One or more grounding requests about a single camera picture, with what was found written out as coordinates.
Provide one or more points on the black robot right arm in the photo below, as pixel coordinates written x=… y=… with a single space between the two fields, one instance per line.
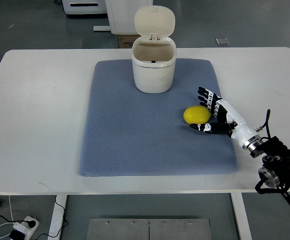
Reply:
x=275 y=171

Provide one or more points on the blue textured cloth mat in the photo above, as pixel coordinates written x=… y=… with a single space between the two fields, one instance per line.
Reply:
x=131 y=133

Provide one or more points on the white table leg right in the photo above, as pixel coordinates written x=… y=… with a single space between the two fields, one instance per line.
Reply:
x=241 y=216

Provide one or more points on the white table leg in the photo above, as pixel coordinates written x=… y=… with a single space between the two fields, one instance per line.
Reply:
x=57 y=221
x=241 y=216

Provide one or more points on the white trash bin open lid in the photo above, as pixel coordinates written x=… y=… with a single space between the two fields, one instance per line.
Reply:
x=154 y=52

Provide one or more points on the white power strip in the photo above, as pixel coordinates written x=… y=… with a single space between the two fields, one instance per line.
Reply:
x=27 y=227

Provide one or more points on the white appliance with slot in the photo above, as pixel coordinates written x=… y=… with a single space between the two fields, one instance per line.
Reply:
x=84 y=7

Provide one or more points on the yellow lemon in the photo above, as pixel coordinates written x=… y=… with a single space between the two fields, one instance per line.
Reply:
x=196 y=114

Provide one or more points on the grey floor plate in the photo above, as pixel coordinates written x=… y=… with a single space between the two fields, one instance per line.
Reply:
x=222 y=41

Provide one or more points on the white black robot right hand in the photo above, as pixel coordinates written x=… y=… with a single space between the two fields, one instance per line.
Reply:
x=229 y=122

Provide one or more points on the cardboard box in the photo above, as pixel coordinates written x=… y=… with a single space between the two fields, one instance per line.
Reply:
x=126 y=41

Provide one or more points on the white table leg left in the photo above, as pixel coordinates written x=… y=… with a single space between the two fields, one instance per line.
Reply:
x=57 y=221

